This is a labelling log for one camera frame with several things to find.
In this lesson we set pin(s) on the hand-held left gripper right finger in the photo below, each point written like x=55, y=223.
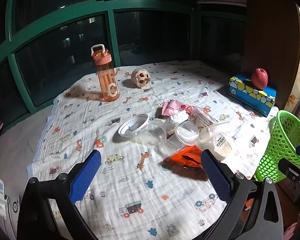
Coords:
x=215, y=175

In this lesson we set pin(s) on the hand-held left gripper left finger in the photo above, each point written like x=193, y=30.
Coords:
x=86, y=177

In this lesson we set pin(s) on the green plastic basket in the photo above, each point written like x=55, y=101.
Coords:
x=277, y=142

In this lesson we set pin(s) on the white foam piece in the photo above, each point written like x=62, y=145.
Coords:
x=177, y=118

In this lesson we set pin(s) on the labelled jelly cup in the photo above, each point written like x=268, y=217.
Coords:
x=223, y=143

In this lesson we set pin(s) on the orange snack wrapper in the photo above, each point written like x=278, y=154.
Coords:
x=187, y=156

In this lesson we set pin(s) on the clear rectangular plastic container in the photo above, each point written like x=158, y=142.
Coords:
x=172, y=145

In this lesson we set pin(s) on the printed white blanket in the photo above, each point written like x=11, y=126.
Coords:
x=140, y=187

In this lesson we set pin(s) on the clear plastic tray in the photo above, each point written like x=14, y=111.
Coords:
x=202, y=117

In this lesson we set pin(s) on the pink cloth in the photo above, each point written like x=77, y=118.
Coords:
x=291, y=232

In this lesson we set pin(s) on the clear round plastic lid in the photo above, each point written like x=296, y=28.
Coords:
x=133, y=126

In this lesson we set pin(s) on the clear plastic cup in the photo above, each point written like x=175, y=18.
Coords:
x=152, y=135

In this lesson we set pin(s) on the white round adapter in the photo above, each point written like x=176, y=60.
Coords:
x=15, y=210

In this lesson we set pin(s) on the blue dotted tissue box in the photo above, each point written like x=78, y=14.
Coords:
x=247, y=97

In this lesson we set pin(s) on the pink snack wrapper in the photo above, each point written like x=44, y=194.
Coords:
x=172, y=107

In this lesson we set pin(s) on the red apple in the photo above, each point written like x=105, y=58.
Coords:
x=259, y=78

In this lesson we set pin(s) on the white power strip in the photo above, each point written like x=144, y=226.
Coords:
x=1, y=197

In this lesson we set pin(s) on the orange water bottle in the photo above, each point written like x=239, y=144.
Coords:
x=107, y=80

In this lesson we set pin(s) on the cream plush toy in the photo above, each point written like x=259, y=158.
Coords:
x=140, y=77

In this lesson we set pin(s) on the brown wooden panel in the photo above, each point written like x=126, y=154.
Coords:
x=270, y=30

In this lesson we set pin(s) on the green window frame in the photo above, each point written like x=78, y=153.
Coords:
x=113, y=37

